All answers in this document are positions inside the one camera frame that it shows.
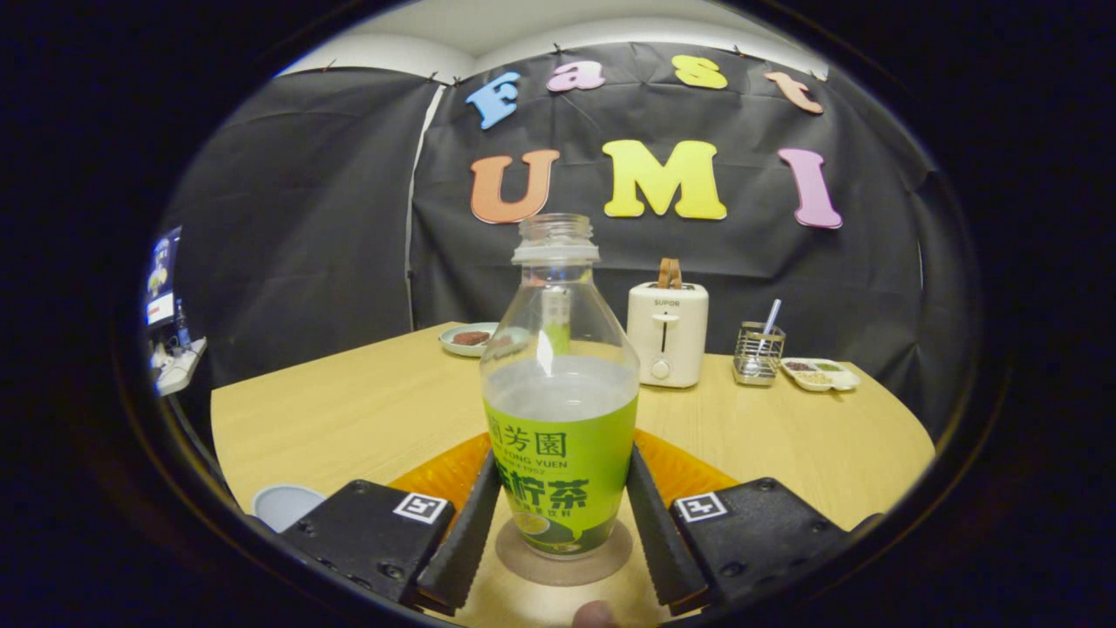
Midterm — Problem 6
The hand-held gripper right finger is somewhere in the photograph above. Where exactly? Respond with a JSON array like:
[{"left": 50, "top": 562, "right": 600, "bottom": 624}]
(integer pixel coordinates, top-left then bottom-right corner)
[{"left": 624, "top": 430, "right": 851, "bottom": 611}]

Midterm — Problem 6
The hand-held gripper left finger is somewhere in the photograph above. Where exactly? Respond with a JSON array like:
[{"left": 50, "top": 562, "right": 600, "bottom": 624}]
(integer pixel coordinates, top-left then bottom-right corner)
[{"left": 281, "top": 432, "right": 504, "bottom": 611}]

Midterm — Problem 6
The round brown coaster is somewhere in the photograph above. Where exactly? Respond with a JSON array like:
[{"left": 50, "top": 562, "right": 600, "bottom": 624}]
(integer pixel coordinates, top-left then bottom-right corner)
[{"left": 495, "top": 516, "right": 634, "bottom": 587}]

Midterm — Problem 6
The green label juice bottle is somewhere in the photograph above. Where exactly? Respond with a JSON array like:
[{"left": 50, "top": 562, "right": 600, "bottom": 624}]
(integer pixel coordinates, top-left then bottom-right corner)
[{"left": 480, "top": 214, "right": 641, "bottom": 559}]

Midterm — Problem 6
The white cup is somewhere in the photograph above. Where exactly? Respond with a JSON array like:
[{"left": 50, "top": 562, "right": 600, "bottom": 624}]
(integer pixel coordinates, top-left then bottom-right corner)
[{"left": 252, "top": 485, "right": 326, "bottom": 534}]

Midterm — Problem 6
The wooden table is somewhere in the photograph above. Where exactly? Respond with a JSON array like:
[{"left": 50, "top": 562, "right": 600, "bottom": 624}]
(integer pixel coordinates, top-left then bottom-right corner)
[{"left": 210, "top": 321, "right": 936, "bottom": 628}]

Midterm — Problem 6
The pale green plate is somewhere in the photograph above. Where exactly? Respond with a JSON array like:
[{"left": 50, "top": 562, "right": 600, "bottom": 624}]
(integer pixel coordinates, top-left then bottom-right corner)
[{"left": 439, "top": 322, "right": 502, "bottom": 358}]

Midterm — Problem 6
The cream toaster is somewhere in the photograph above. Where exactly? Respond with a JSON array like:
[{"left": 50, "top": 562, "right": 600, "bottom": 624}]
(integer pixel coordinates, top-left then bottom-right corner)
[{"left": 627, "top": 281, "right": 710, "bottom": 389}]

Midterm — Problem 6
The white divided snack dish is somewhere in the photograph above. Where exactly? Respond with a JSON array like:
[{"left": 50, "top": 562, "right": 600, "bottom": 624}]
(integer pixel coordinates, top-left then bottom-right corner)
[{"left": 779, "top": 357, "right": 862, "bottom": 393}]

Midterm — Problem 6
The white power strip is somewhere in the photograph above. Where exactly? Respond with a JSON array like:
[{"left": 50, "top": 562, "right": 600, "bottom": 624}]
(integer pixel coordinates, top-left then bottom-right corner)
[{"left": 155, "top": 338, "right": 208, "bottom": 398}]

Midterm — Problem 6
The computer monitor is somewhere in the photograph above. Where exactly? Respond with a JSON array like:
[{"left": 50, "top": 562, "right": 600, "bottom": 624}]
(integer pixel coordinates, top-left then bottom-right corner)
[{"left": 143, "top": 225, "right": 184, "bottom": 331}]

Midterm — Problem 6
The metal wire utensil holder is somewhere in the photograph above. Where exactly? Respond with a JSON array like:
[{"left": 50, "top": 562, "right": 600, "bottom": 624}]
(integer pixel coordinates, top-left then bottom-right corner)
[{"left": 732, "top": 321, "right": 786, "bottom": 387}]

